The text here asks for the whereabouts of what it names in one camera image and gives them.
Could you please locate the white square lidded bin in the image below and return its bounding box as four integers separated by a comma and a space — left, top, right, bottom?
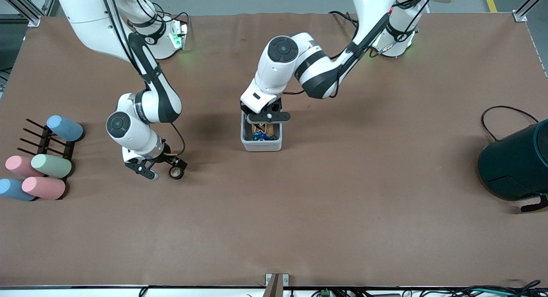
240, 99, 283, 152

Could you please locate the right arm base connector plate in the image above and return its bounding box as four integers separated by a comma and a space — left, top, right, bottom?
170, 18, 189, 50

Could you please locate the blue plastic cup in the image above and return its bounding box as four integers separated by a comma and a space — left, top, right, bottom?
0, 178, 37, 202
46, 115, 84, 142

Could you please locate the green plastic cup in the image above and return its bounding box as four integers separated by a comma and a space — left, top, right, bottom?
30, 154, 73, 179

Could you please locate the dark wooden cup rack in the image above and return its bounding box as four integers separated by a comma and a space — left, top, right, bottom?
18, 118, 76, 160

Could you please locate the pink plastic cup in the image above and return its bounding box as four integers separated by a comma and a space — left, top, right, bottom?
5, 155, 43, 178
21, 176, 66, 200

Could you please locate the dark teal round container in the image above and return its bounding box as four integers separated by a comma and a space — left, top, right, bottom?
478, 119, 548, 202

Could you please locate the black curved stand foot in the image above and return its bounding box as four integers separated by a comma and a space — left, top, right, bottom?
520, 194, 548, 213

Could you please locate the black left base cable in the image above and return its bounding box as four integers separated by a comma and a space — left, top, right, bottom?
328, 10, 360, 30

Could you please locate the black base cable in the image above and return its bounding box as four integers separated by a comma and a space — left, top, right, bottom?
328, 10, 360, 30
128, 0, 190, 26

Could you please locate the black right base cable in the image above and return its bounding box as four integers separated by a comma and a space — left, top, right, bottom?
128, 0, 190, 26

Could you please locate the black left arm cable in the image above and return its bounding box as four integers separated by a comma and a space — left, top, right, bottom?
285, 0, 441, 99

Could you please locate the grey metal camera bracket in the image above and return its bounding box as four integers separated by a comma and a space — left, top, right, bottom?
265, 273, 289, 297

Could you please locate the aluminium frame post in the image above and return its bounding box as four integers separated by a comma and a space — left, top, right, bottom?
0, 0, 56, 28
512, 0, 548, 23

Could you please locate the thin black looped cable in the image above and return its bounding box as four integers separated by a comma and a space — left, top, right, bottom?
480, 105, 539, 142

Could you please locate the black and teal cable bundle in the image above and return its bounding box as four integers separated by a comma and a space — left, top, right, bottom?
424, 280, 548, 297

